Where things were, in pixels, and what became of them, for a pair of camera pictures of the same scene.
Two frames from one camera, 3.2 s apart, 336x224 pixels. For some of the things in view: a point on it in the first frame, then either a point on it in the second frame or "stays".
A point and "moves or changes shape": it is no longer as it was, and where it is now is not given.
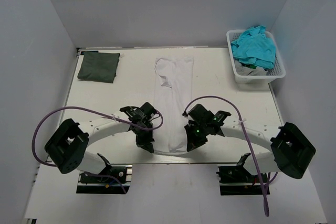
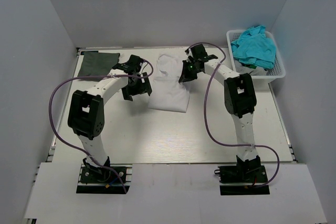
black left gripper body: (144, 137) -> (136, 88)
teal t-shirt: (253, 46) stays
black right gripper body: (198, 133) -> (190, 71)
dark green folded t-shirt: (98, 66) stays
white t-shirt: (174, 85) moves or changes shape
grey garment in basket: (245, 71) stays
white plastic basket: (273, 75) stays
